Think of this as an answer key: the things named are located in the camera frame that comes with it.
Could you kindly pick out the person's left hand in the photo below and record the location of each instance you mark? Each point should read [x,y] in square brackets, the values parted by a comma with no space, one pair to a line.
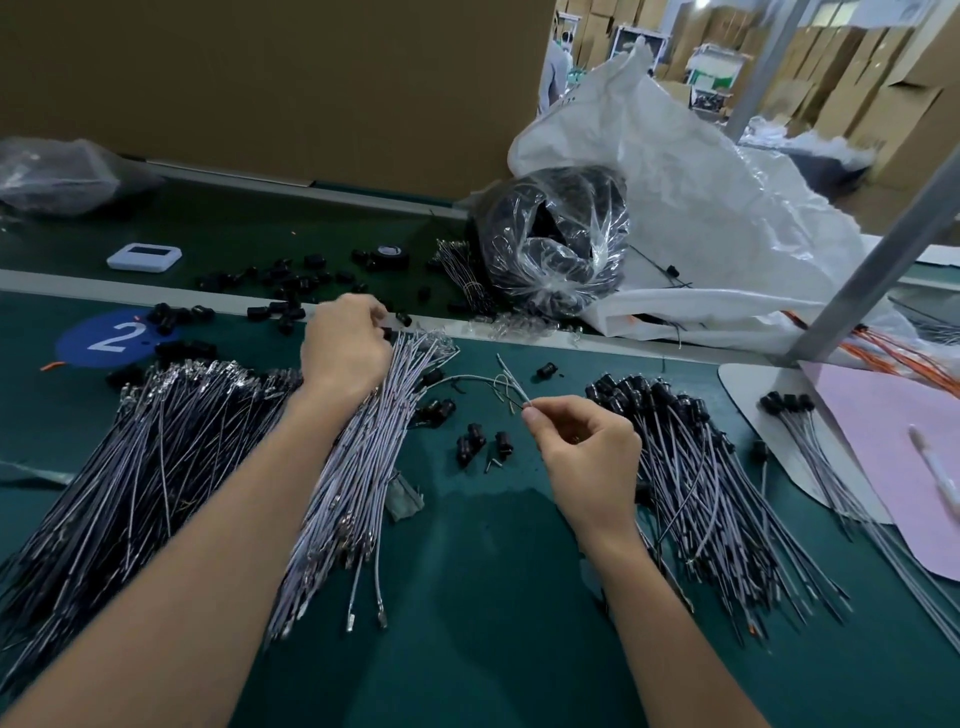
[345,348]

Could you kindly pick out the person's right hand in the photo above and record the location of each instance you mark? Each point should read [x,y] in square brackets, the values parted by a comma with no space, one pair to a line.
[593,458]

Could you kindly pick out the person's right forearm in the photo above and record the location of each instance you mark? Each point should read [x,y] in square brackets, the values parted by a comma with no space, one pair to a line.
[668,638]

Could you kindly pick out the person's left forearm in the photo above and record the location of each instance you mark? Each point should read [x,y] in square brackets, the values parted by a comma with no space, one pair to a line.
[165,585]

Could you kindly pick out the small white timer device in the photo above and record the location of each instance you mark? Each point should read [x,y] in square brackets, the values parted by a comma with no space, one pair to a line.
[144,257]

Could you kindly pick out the clear bag with black contents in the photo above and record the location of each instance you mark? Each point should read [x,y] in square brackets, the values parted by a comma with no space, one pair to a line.
[552,240]

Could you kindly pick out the blue round number sticker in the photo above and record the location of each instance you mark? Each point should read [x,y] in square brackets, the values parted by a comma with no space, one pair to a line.
[108,339]

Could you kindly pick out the brown cardboard panel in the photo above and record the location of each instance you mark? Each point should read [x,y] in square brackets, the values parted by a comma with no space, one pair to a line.
[300,83]

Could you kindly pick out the large white plastic sack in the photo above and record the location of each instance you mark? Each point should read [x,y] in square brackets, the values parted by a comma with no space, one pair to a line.
[720,195]

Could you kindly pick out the pink paper sheet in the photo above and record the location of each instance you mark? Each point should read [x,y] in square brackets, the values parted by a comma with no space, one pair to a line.
[885,450]

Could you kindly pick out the crumpled clear plastic bag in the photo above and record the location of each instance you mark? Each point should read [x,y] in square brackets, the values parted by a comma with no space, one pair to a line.
[60,176]

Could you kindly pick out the clear plastic strip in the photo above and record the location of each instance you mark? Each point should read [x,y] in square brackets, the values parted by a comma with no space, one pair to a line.
[30,474]

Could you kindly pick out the white pen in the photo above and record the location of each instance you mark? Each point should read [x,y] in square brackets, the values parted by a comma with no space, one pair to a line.
[935,473]

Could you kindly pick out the stack of cardboard boxes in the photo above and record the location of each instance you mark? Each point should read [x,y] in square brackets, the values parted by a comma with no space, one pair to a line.
[900,90]

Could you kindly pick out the grey metal frame post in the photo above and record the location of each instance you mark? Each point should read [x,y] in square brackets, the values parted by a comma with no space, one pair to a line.
[878,255]
[768,68]

